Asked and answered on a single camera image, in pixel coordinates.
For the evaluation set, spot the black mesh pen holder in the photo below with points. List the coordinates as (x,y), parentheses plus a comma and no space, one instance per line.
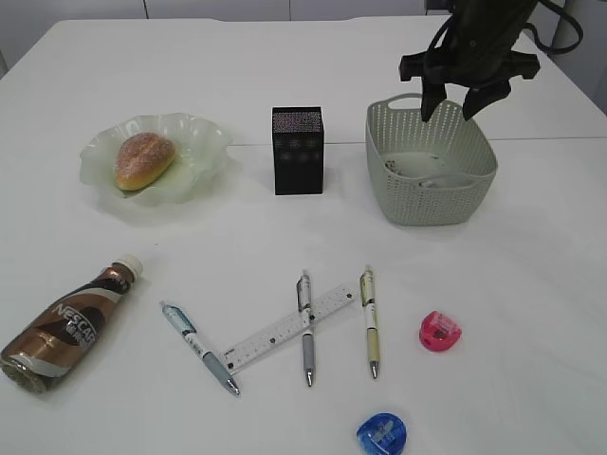
(297,144)

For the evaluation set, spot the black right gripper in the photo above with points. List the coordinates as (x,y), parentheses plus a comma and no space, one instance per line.
(473,48)

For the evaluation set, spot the blue grey ballpoint pen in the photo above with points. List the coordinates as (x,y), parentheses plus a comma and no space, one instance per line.
(181,322)

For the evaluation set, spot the green plastic woven basket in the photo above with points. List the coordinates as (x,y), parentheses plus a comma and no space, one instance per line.
(446,144)

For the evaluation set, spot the olive green ballpoint pen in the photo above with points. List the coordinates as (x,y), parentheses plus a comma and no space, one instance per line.
(368,302)

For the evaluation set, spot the blue pencil sharpener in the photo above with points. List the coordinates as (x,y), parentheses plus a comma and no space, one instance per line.
(382,434)

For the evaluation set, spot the clear plastic ruler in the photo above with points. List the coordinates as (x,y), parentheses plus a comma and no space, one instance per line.
(240,355)

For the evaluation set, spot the pink pencil sharpener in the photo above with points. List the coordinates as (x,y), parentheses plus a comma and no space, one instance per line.
(438,333)

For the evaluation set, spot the brown Nescafe coffee bottle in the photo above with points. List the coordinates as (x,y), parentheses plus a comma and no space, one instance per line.
(60,337)

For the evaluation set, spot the green wavy glass plate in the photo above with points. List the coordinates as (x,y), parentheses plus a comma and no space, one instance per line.
(201,153)

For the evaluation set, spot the sugared bread roll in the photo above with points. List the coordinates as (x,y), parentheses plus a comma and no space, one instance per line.
(142,159)

